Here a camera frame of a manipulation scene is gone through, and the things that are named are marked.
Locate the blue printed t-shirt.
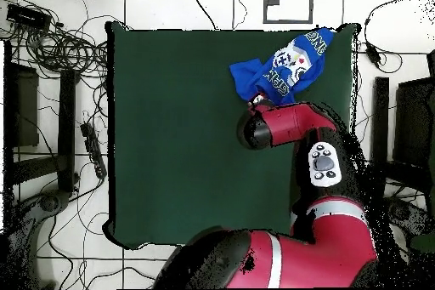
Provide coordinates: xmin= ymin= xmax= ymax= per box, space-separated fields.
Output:
xmin=229 ymin=26 xmax=336 ymax=106

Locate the dark green table cloth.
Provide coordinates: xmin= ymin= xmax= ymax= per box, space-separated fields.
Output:
xmin=105 ymin=20 xmax=360 ymax=250

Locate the black power adapter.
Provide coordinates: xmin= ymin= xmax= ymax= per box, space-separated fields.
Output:
xmin=364 ymin=41 xmax=381 ymax=66

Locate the black power strip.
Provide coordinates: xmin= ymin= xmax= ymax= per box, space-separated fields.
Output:
xmin=80 ymin=122 xmax=108 ymax=179

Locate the black floor stand base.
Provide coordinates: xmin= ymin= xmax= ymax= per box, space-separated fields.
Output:
xmin=0 ymin=189 xmax=71 ymax=289
xmin=387 ymin=197 xmax=435 ymax=238

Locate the black electronics box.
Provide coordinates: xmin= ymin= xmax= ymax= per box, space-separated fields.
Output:
xmin=6 ymin=3 xmax=53 ymax=31

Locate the black floor cable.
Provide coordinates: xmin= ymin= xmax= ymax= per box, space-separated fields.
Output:
xmin=183 ymin=0 xmax=218 ymax=31
xmin=231 ymin=0 xmax=249 ymax=31

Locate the grey square floor frame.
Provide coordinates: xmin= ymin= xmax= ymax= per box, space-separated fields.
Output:
xmin=263 ymin=0 xmax=314 ymax=25

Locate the black metal frame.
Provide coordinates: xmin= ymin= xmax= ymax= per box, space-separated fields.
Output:
xmin=368 ymin=49 xmax=435 ymax=199
xmin=3 ymin=40 xmax=81 ymax=196

